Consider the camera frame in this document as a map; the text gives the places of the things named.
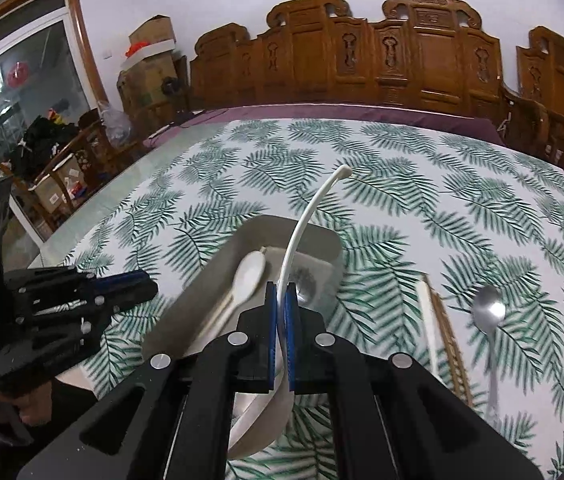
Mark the red paper window decoration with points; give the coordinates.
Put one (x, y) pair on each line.
(18, 72)

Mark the white ceramic spoon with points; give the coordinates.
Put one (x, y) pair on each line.
(262, 425)

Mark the brown patterned chopstick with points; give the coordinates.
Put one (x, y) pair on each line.
(449, 345)

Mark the small black fan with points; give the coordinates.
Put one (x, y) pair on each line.
(171, 85)

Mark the pile of black clothes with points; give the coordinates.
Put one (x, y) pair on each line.
(51, 135)

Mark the person's left hand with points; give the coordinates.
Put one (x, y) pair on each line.
(36, 405)

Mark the white plastic spoon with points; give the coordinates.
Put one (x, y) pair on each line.
(249, 275)

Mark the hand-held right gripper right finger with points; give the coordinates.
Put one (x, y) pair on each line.
(292, 350)

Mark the rectangular metal tray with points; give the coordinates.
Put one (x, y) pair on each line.
(191, 305)

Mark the purple sofa cushion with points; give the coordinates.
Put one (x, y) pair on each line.
(362, 111)

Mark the open cardboard box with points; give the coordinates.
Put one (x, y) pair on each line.
(59, 187)

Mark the orange red cloth item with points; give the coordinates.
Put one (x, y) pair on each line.
(137, 51)

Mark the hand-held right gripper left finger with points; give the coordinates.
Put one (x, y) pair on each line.
(270, 350)

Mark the wood framed glass door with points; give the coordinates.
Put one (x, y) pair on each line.
(36, 60)

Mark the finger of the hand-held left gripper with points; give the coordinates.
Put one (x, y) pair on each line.
(116, 278)
(131, 294)

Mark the metal spoon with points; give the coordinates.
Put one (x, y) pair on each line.
(488, 307)

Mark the carved wooden sofa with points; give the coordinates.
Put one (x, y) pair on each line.
(312, 60)

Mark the large stacked cardboard boxes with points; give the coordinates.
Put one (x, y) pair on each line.
(149, 85)

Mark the leaf print tablecloth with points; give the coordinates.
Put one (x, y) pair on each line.
(412, 200)

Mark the carved wooden armchair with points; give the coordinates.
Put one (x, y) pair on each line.
(562, 75)

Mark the small brown cardboard box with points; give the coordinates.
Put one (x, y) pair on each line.
(154, 32)

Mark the clear plastic bag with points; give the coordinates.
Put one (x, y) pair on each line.
(114, 125)

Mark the wooden round back chair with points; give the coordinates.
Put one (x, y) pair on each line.
(94, 157)

